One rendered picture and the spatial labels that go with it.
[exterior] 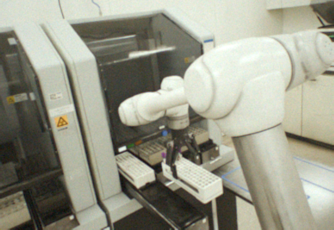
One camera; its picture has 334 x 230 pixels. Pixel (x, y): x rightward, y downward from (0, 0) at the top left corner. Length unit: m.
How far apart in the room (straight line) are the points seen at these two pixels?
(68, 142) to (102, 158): 0.19
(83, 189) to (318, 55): 1.14
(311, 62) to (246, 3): 2.98
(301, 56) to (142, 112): 0.57
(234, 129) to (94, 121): 0.89
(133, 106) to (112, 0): 1.65
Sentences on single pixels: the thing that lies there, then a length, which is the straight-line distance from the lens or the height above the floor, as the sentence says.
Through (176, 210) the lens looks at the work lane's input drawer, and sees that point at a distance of 1.22.
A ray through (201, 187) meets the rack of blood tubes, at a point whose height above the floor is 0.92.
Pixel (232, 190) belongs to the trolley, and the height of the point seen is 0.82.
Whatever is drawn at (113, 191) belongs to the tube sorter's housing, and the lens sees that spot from 1.49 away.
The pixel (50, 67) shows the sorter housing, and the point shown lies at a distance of 1.23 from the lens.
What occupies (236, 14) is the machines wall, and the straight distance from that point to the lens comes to 3.44.
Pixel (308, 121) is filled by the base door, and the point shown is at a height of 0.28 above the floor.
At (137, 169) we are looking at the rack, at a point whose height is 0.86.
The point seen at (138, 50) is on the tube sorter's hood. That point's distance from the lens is 1.40.
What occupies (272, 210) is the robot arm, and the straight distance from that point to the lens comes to 0.58.
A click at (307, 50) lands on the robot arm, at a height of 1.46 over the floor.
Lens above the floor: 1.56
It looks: 17 degrees down
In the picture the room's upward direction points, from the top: 8 degrees counter-clockwise
